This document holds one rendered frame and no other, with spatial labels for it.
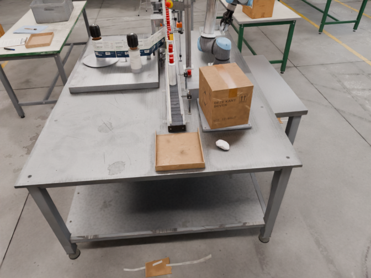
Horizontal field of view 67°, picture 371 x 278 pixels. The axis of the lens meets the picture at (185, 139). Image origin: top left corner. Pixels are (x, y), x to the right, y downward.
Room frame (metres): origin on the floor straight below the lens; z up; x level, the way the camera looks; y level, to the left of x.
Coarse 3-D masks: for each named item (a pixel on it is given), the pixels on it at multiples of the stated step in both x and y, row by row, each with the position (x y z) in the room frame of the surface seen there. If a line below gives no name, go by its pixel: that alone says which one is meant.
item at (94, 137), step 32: (192, 32) 3.04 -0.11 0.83; (224, 32) 3.01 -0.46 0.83; (160, 64) 2.28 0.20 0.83; (192, 64) 2.26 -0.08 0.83; (64, 96) 1.80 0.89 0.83; (96, 96) 1.78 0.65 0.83; (128, 96) 1.77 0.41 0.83; (160, 96) 1.75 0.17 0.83; (256, 96) 1.71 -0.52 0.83; (64, 128) 1.41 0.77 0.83; (96, 128) 1.40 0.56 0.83; (128, 128) 1.38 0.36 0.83; (160, 128) 1.37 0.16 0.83; (192, 128) 1.36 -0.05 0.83; (256, 128) 1.34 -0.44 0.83; (32, 160) 1.12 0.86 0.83; (64, 160) 1.11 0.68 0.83; (96, 160) 1.11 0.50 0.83; (128, 160) 1.10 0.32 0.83; (224, 160) 1.07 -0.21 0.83; (256, 160) 1.06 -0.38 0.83; (288, 160) 1.06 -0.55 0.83
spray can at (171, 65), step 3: (171, 57) 1.84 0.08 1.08; (171, 60) 1.82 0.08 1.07; (168, 63) 1.83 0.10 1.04; (171, 63) 1.82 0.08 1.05; (174, 63) 1.83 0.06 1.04; (168, 66) 1.82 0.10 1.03; (171, 66) 1.81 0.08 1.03; (174, 66) 1.82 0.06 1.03; (168, 69) 1.83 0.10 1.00; (171, 69) 1.81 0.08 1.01; (174, 69) 1.82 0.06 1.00; (171, 72) 1.81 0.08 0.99; (174, 72) 1.82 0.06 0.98; (171, 75) 1.81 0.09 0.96; (174, 75) 1.82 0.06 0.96; (171, 78) 1.81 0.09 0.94; (174, 78) 1.82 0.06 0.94; (171, 81) 1.81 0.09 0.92; (174, 81) 1.82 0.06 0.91; (171, 84) 1.81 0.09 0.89; (174, 84) 1.81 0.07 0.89
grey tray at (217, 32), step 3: (201, 27) 2.73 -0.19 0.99; (216, 27) 2.74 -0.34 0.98; (219, 27) 2.73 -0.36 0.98; (201, 30) 2.73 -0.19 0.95; (216, 30) 2.72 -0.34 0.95; (219, 30) 2.71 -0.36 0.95; (222, 30) 2.58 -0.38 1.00; (201, 33) 2.57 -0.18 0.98; (216, 33) 2.65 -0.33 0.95; (219, 33) 2.64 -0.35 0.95; (222, 33) 2.56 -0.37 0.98; (216, 36) 2.47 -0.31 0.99; (219, 36) 2.47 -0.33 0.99; (222, 36) 2.47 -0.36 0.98
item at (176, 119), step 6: (168, 72) 2.02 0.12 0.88; (174, 90) 1.74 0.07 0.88; (174, 96) 1.67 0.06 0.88; (174, 102) 1.59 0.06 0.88; (174, 108) 1.52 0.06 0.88; (180, 108) 1.51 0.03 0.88; (174, 114) 1.45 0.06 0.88; (180, 114) 1.44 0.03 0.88; (174, 120) 1.38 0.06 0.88; (180, 120) 1.38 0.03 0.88
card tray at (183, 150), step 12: (192, 132) 1.31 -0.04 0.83; (156, 144) 1.22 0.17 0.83; (168, 144) 1.21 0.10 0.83; (180, 144) 1.21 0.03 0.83; (192, 144) 1.21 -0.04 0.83; (156, 156) 1.12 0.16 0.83; (168, 156) 1.11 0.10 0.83; (180, 156) 1.11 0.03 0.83; (192, 156) 1.11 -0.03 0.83; (156, 168) 1.01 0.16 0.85; (168, 168) 1.01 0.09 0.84; (180, 168) 1.01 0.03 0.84; (192, 168) 1.02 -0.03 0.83
